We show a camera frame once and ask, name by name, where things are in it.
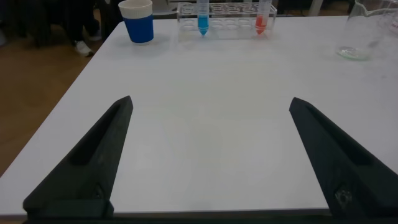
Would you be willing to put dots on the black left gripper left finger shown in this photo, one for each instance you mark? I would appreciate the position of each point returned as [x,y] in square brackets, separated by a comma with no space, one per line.
[90,168]

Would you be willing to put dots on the clear acrylic tube rack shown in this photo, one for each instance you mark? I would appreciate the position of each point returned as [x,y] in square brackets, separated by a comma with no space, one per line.
[231,31]

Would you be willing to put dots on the glass beaker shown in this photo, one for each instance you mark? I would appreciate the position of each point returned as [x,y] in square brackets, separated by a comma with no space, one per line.
[357,34]

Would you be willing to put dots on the blue white paper cup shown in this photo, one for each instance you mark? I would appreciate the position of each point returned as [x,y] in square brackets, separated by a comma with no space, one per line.
[140,29]

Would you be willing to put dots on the test tube with red pigment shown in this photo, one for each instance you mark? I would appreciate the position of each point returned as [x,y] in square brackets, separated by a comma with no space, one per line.
[260,24]

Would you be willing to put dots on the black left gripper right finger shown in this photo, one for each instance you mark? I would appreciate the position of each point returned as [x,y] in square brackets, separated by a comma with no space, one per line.
[348,174]

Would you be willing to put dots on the test tube with blue pigment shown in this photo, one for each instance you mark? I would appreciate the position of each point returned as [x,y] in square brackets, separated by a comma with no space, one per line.
[202,23]

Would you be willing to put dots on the person in black clothes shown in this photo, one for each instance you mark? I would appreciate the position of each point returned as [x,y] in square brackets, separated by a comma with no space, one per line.
[77,21]

